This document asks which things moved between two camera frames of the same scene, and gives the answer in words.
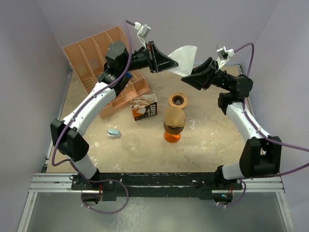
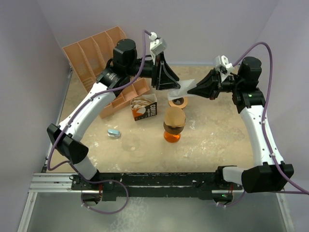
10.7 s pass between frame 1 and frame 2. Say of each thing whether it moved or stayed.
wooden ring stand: stayed
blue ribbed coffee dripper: stayed
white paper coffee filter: moved
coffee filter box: stayed
